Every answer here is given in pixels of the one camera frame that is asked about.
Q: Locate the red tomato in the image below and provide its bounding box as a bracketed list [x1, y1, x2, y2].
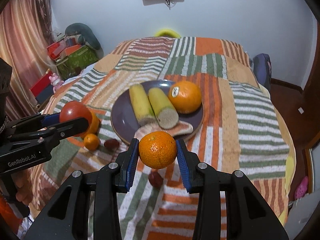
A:
[59, 101, 92, 130]

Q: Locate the small mandarin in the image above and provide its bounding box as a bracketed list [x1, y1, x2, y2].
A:
[83, 133, 100, 151]
[139, 131, 177, 170]

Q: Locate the dark red jujube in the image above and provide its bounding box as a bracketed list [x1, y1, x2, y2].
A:
[104, 139, 120, 151]
[148, 170, 163, 189]

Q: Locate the long yellow sugarcane piece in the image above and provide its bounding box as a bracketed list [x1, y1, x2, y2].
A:
[129, 84, 156, 126]

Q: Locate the pale sweet potato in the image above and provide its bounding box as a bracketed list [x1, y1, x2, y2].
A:
[134, 121, 193, 140]

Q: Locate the short yellow sugarcane piece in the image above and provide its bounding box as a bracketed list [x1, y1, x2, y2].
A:
[148, 87, 179, 129]

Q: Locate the large orange with sticker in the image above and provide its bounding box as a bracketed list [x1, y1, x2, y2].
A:
[168, 81, 202, 114]

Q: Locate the large plain orange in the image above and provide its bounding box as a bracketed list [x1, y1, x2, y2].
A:
[75, 111, 100, 139]

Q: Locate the left hand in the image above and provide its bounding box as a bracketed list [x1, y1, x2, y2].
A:
[12, 170, 33, 206]

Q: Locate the red box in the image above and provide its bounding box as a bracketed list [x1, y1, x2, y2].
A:
[30, 70, 54, 104]

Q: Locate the pink plush toy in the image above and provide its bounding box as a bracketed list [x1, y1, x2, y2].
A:
[49, 73, 64, 93]

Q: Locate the pink slipper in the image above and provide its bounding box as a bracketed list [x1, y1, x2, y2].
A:
[294, 176, 309, 200]

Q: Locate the green storage box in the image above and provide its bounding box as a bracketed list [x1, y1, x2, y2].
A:
[56, 45, 98, 81]

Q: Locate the white bed sheet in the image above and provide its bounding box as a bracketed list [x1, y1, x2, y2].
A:
[65, 63, 96, 82]

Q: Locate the purple ceramic plate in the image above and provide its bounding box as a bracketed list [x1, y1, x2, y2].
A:
[111, 80, 204, 145]

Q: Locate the pink striped curtain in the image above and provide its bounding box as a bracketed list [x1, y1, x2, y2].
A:
[1, 0, 56, 120]

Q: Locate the striped patchwork bedspread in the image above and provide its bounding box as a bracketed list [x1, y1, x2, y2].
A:
[27, 36, 297, 240]

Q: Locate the yellow pillow behind bed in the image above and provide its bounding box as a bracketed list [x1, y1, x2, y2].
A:
[154, 29, 181, 38]

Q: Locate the dark blue backpack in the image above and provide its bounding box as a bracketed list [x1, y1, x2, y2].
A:
[253, 53, 272, 91]

